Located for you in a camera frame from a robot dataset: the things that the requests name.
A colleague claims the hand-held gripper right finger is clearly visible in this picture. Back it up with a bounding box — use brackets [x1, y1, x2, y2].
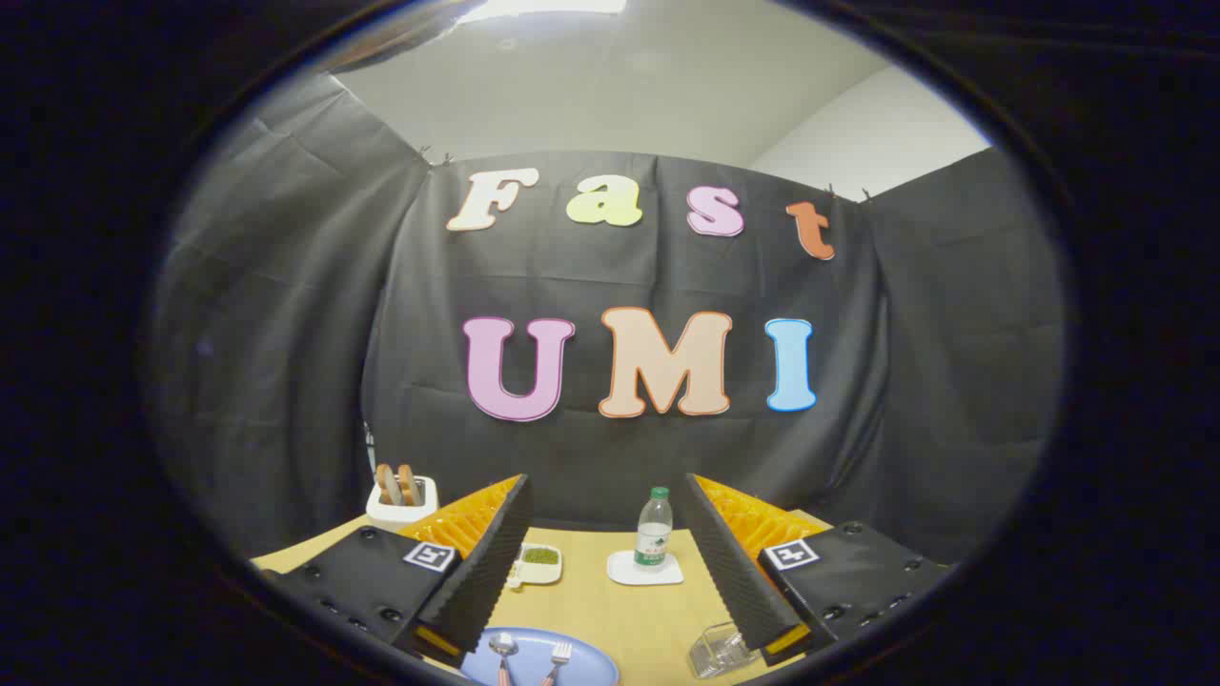
[679, 472, 954, 668]

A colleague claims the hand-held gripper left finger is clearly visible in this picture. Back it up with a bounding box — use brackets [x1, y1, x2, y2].
[257, 474, 535, 670]

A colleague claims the white divided dish of grains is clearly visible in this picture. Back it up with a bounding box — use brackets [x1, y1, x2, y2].
[505, 543, 563, 589]

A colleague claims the clear cutlery basket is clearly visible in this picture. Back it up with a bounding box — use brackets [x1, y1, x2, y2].
[688, 621, 763, 679]

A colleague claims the clear water bottle green cap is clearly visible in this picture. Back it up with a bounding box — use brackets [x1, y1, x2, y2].
[634, 486, 675, 570]

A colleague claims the white coaster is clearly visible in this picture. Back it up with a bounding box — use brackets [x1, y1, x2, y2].
[607, 551, 684, 587]

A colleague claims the white toaster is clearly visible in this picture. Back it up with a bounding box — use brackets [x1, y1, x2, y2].
[366, 474, 439, 533]

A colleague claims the blue plate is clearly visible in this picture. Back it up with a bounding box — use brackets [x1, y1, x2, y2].
[460, 626, 620, 686]

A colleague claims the ceiling light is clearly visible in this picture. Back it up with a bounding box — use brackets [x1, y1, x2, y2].
[457, 0, 630, 25]

